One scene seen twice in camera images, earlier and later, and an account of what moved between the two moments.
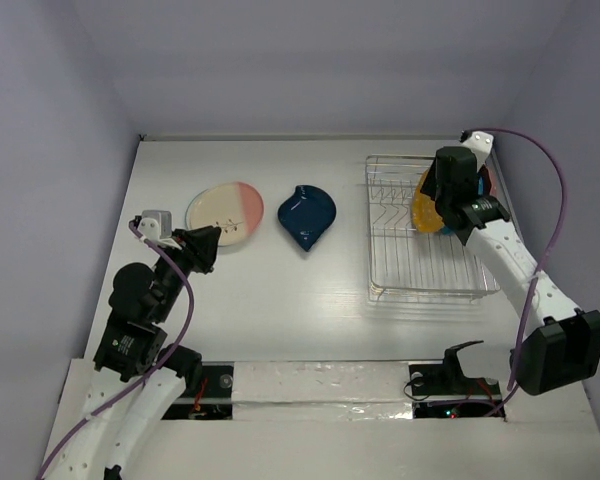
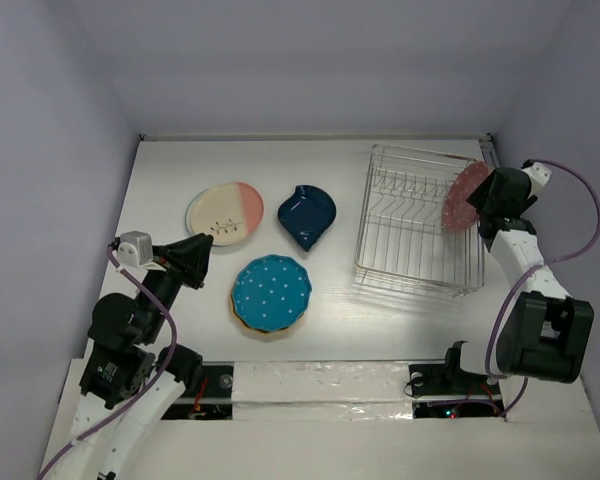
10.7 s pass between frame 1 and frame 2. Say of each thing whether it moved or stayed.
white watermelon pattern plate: stayed
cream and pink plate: stayed
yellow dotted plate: moved
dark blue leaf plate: stayed
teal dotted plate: moved
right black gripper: moved
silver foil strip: stayed
